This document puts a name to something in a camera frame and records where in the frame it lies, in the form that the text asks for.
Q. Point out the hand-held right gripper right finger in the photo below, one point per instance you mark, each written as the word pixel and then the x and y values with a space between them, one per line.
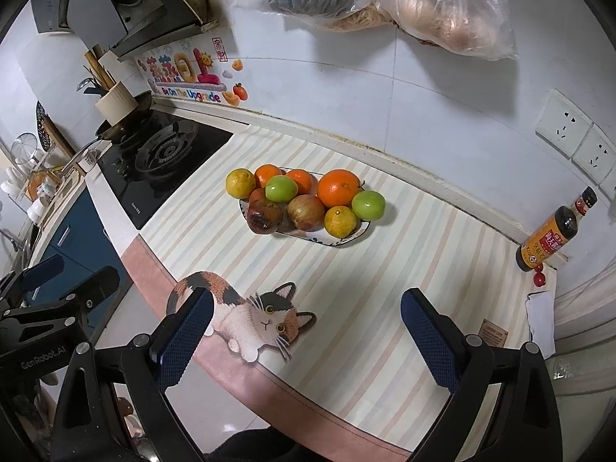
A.
pixel 428 341

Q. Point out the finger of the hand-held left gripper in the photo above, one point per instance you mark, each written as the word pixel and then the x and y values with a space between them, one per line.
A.
pixel 43 269
pixel 98 281

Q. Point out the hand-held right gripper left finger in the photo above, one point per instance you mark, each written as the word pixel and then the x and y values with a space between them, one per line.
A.
pixel 185 341

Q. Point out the dark red bruised apple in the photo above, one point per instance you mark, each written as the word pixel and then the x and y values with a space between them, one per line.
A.
pixel 262 219

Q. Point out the yellow citrus fruit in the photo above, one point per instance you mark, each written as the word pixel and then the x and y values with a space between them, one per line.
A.
pixel 340 221
pixel 240 183

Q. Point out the green round fruit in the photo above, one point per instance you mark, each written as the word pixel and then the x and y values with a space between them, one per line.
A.
pixel 368 204
pixel 280 188

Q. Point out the floral ceramic plate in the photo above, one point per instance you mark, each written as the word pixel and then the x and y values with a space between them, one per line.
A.
pixel 315 240

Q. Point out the red streaked apple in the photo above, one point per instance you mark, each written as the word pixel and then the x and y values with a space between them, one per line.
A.
pixel 305 211

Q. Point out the small mandarin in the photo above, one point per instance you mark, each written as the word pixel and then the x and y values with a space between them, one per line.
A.
pixel 267 173
pixel 302 180

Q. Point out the blue cabinet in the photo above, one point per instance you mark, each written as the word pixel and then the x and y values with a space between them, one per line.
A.
pixel 77 231

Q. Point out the white bowl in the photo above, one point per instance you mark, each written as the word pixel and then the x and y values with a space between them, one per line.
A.
pixel 36 209

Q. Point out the striped cat print mat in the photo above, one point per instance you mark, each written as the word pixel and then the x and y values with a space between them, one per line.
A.
pixel 385 274

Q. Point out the dish rack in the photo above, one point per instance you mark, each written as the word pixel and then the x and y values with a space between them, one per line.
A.
pixel 43 183

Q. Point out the black gas stove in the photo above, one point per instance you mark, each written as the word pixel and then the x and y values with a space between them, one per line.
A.
pixel 144 202

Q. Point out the white paper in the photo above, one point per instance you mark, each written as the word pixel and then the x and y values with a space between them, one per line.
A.
pixel 541 317

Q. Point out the white mug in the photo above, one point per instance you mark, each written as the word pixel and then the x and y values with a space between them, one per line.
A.
pixel 88 161

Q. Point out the metal colander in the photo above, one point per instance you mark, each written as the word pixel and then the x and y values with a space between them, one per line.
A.
pixel 26 147

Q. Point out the small red tomato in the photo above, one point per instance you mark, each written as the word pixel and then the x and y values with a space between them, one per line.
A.
pixel 539 278

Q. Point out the dark patterned plate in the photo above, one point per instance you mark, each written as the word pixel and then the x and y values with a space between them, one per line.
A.
pixel 43 125

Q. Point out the sauce bottle with yellow label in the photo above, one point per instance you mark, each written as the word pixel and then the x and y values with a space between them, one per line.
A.
pixel 548 238

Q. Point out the beige ribbed utensil holder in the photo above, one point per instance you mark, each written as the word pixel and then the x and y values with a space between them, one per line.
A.
pixel 115 106

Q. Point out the large orange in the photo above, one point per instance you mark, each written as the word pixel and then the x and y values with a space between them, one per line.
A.
pixel 339 187

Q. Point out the dark frying pan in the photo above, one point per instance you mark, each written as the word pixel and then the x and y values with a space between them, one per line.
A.
pixel 144 103

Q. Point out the black ladle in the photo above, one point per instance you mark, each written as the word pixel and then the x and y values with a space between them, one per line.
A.
pixel 89 87

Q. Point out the wooden spatula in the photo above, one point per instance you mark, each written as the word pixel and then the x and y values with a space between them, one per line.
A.
pixel 94 65

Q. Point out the steel range hood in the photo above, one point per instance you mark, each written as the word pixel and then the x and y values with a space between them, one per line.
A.
pixel 120 0

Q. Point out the plastic bag with pale contents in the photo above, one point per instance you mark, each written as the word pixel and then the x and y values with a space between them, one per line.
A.
pixel 447 14

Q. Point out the colourful wall sticker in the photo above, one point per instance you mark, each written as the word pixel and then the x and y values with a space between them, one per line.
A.
pixel 192 91

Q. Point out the white wall socket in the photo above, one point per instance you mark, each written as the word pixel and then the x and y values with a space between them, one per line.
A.
pixel 596 154
pixel 563 122

